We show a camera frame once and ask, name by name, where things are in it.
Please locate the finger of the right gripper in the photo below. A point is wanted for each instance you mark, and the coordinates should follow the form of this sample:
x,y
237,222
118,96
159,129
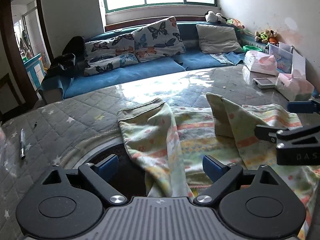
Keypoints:
x,y
267,133
308,107

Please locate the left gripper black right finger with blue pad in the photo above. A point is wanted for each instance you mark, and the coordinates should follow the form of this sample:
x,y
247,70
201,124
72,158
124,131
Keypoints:
x,y
249,204

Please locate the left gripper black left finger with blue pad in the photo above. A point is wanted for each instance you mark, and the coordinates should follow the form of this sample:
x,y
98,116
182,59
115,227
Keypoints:
x,y
64,204

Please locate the green patterned children's garment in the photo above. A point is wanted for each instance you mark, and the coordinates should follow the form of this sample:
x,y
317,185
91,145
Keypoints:
x,y
169,143

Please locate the black clothes pile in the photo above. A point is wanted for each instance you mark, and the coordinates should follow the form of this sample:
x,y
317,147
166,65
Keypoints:
x,y
66,65

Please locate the pink tissue pack near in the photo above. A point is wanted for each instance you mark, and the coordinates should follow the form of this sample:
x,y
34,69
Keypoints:
x,y
294,89

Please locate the pink tissue pack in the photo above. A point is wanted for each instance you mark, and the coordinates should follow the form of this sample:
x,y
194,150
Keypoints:
x,y
294,89
260,62

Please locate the white flat device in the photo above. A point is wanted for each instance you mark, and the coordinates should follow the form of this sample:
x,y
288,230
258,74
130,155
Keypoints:
x,y
265,82

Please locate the clear plastic storage box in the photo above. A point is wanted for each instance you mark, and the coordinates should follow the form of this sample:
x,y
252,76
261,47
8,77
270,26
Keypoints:
x,y
283,54

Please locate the pink tissue pack far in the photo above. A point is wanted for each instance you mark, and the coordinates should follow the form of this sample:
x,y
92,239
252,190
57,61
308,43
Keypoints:
x,y
260,62

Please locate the black pen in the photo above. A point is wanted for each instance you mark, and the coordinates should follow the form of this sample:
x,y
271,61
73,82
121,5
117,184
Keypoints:
x,y
22,144

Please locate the round black induction cooktop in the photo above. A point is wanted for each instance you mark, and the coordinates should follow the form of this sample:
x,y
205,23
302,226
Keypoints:
x,y
128,178

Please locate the grey quilted star table cover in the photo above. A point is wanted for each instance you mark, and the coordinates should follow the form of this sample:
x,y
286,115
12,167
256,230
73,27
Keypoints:
x,y
64,131

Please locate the brown plush toy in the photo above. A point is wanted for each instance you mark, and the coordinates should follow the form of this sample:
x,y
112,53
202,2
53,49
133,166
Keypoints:
x,y
267,36

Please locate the grey cushion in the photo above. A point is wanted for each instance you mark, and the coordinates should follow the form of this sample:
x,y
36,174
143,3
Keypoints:
x,y
215,39

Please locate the colourful plush toy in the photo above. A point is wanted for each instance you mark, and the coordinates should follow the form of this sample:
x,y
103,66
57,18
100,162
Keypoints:
x,y
236,23

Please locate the blue sofa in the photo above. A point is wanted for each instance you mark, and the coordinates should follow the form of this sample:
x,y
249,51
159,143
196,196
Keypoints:
x,y
59,87

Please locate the black white plush toy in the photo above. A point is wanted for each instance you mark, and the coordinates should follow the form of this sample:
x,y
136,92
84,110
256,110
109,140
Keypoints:
x,y
212,17

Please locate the blue white cabinet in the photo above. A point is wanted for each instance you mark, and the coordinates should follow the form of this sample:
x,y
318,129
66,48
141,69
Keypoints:
x,y
35,70

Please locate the square butterfly pillow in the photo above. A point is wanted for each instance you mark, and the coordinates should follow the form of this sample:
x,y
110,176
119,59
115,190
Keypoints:
x,y
158,39

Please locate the long butterfly pillow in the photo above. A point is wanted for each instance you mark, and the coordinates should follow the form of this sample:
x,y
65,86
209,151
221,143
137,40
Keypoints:
x,y
106,55

